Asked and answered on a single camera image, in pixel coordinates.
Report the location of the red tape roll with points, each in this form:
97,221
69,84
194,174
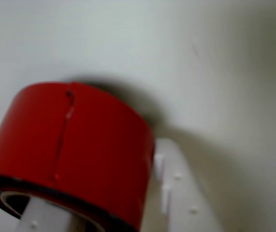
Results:
91,145

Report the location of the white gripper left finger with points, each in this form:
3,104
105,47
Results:
41,217

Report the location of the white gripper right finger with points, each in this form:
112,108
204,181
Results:
181,198

